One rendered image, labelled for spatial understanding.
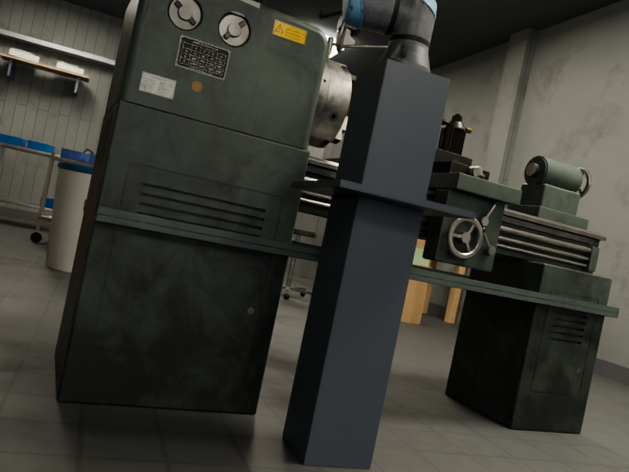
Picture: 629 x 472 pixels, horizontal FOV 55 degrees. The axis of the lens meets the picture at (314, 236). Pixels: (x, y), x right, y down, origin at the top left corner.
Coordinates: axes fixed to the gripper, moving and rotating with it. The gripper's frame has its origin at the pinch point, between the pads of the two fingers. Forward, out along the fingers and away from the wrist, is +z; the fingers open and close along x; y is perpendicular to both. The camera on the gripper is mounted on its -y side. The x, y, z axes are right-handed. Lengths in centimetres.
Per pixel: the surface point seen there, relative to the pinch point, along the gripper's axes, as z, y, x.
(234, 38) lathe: 19, -41, -32
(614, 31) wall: -174, 294, 203
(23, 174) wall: -16, -232, 705
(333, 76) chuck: 16.1, -4.0, -14.8
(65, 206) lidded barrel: 56, -112, 243
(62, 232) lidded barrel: 74, -111, 245
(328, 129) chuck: 33.4, -1.6, -9.8
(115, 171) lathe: 66, -67, -31
